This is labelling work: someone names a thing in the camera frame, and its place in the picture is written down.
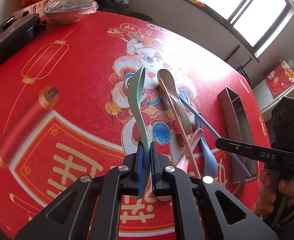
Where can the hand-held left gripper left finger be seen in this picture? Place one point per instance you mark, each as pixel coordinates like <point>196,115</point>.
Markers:
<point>140,165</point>

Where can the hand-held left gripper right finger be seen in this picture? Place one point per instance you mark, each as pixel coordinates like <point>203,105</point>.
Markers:
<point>153,165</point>

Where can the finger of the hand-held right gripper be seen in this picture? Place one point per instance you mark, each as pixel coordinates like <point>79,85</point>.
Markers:
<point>234,146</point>

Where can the stainless steel utensil tray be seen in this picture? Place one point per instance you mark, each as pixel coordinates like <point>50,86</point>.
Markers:
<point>239,120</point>

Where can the blue spoon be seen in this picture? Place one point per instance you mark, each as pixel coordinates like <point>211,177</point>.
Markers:
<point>209,162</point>

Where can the pink spoon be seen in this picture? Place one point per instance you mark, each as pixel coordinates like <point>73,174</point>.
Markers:
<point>193,142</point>

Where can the pink chopstick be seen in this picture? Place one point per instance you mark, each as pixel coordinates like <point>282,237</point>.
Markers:
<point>177,120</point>

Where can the blue chopstick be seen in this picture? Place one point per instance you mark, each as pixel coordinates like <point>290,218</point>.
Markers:
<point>187,105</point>

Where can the green spoon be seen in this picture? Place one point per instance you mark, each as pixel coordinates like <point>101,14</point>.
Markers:
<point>136,100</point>

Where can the white spoon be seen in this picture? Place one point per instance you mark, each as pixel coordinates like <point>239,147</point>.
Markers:
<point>165,77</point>

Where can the person's right hand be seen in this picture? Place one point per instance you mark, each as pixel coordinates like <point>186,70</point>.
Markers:
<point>263,192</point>

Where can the white refrigerator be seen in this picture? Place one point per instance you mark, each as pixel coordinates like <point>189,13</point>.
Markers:
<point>267,100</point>

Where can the red printed cloth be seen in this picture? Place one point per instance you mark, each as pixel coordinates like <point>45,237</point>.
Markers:
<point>278,78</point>

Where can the red printed table mat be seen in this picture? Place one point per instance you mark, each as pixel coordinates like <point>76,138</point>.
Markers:
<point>74,80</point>

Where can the dark framed window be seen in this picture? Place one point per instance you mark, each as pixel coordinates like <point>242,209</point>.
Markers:
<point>257,7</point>

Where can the dark window sill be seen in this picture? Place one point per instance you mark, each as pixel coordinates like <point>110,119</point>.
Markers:
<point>212,15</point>

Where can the bowl covered with plastic wrap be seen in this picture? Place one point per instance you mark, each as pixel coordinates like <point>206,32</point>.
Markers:
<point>66,16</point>

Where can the black electric skillet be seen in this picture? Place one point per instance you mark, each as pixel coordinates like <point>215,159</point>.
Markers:
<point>9,37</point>

